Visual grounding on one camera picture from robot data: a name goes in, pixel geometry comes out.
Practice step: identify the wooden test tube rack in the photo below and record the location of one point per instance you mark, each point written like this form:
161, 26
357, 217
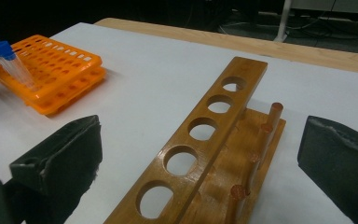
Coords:
247, 67

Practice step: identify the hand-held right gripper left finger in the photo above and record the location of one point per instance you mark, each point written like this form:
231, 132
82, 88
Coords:
62, 155

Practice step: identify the orange plastic tube rack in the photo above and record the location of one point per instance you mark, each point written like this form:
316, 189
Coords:
59, 77

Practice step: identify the white table mat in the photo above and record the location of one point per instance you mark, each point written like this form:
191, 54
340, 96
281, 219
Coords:
155, 77

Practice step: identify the grey metal stand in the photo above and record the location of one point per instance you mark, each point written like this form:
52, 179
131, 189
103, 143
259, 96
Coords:
284, 18

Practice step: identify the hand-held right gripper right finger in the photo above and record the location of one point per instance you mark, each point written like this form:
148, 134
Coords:
341, 168

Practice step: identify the blue capped test tube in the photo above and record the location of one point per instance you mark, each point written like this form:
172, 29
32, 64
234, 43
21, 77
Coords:
3, 49

